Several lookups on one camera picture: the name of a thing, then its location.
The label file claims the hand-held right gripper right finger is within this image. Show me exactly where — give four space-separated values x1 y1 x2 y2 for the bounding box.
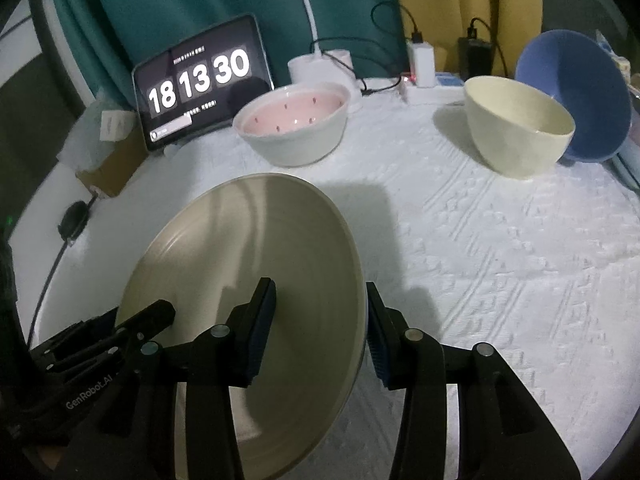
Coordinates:
365 281 583 480

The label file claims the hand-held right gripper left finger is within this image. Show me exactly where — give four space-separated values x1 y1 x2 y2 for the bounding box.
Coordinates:
134 277 278 480

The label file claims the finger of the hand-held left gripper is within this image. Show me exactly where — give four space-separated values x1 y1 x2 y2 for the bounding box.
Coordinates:
112 299 177 345
75 309 121 336

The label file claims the beige plate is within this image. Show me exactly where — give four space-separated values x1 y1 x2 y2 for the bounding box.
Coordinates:
115 173 368 478

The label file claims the pink and white bowl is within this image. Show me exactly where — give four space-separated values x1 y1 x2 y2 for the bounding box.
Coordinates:
232 82 351 167

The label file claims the cream bowl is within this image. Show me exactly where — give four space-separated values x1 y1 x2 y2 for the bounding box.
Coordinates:
464 76 577 180

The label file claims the large blue bowl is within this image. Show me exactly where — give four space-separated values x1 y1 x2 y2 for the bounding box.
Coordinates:
515 30 632 166

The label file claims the black round device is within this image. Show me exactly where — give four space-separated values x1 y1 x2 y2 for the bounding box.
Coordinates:
57 201 92 241

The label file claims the white textured tablecloth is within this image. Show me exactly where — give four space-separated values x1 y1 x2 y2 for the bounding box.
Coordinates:
30 90 640 480

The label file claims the clear plastic bag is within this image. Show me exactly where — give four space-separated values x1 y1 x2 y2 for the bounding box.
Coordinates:
57 100 138 166

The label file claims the small white box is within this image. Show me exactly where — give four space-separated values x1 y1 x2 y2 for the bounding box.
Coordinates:
100 110 136 143

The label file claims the black tablet showing clock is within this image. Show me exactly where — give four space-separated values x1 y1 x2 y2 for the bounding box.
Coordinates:
131 13 275 152

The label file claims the white power strip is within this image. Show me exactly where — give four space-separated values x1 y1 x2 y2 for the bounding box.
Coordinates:
360 72 466 106

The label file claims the white desk lamp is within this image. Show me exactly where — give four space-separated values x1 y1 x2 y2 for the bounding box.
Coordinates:
288 0 363 113

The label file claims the white charger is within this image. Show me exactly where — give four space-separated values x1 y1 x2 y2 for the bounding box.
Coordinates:
406 35 436 88

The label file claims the black charger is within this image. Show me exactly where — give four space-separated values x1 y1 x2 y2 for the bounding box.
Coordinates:
459 35 493 81

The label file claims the teal curtain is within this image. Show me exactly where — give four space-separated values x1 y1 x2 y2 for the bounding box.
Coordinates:
50 0 406 111

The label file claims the thin dark cable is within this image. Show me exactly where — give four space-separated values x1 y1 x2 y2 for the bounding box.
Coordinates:
27 195 98 351

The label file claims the black charger cable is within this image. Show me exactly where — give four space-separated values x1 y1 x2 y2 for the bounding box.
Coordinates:
467 17 511 78
371 1 426 43

